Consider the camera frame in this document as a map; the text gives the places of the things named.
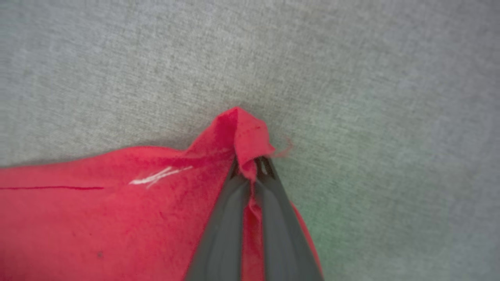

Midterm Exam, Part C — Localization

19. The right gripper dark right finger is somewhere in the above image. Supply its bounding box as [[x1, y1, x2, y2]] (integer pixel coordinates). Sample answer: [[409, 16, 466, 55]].
[[253, 155, 325, 281]]

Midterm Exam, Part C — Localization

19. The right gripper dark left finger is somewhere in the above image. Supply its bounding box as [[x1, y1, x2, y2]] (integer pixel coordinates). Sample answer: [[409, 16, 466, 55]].
[[184, 156, 250, 281]]

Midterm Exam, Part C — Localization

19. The red basketball jersey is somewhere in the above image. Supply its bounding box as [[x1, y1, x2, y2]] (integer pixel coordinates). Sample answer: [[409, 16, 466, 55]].
[[0, 106, 325, 281]]

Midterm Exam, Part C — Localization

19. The grey fabric sofa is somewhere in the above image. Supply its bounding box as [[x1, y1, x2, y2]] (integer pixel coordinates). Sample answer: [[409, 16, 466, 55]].
[[0, 0, 500, 281]]

